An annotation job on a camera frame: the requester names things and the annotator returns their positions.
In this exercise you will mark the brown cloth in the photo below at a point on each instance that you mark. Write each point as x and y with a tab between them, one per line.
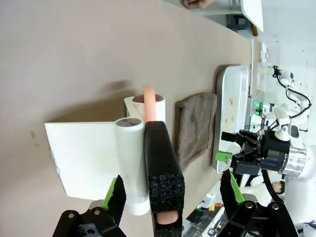
195	128

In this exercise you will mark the clear plastic container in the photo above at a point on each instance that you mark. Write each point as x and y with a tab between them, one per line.
265	76

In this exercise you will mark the person bare hand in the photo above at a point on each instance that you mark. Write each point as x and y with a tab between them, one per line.
195	3

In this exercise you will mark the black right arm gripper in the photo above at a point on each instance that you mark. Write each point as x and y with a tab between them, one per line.
274	150

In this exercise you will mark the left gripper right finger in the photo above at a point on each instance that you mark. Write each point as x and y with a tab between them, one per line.
229	195

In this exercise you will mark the white tray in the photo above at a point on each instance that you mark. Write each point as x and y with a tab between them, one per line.
233	84

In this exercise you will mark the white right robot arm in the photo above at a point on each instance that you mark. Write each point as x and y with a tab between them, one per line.
308	187

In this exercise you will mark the white control box with buttons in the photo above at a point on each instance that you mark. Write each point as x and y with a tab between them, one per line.
212	207

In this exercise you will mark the small white device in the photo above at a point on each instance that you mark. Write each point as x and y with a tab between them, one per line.
264	51

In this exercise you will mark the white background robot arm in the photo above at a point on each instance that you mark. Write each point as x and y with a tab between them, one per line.
304	106

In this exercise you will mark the black background robot gripper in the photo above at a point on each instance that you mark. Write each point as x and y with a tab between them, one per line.
276	71

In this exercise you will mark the white panel board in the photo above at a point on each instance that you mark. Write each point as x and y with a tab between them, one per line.
253	12

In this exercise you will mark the dark grey crate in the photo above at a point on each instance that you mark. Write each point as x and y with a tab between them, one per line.
235	23

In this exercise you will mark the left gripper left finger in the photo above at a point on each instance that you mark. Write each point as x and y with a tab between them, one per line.
116	197

